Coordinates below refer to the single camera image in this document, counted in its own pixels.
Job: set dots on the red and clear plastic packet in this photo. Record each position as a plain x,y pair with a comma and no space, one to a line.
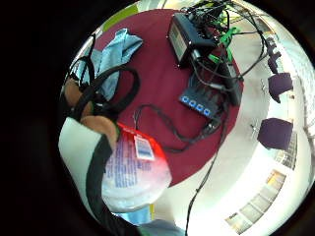
138,170

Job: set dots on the black power adapter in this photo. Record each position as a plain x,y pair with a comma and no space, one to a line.
233,88

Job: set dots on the purple chair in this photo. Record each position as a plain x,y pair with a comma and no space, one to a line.
279,84
273,55
275,132

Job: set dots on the black electronics box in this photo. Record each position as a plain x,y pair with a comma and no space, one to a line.
183,39

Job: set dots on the light blue cloth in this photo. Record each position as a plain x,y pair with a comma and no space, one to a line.
121,46

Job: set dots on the the person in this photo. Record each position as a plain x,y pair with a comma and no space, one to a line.
160,228

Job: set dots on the black hub with blue ports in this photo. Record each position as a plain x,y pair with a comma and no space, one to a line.
200,101

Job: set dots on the yellow-green mat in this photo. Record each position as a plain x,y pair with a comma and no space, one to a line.
121,14

